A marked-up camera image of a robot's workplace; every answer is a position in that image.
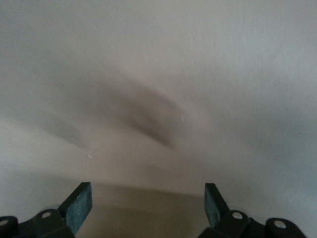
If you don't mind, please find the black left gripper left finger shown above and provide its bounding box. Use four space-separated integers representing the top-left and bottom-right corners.
0 182 93 238

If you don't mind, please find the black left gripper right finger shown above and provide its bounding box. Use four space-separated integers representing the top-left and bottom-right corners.
198 182 308 238

